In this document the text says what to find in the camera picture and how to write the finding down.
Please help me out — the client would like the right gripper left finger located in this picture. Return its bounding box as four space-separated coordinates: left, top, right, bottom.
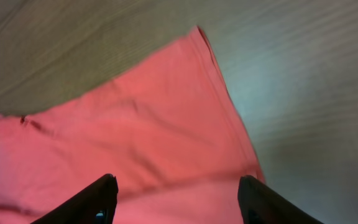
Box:
32 174 119 224

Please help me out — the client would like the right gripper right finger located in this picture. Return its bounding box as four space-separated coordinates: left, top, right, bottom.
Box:
237 175 323 224

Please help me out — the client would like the red t-shirt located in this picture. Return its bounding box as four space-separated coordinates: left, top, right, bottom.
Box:
0 27 263 223

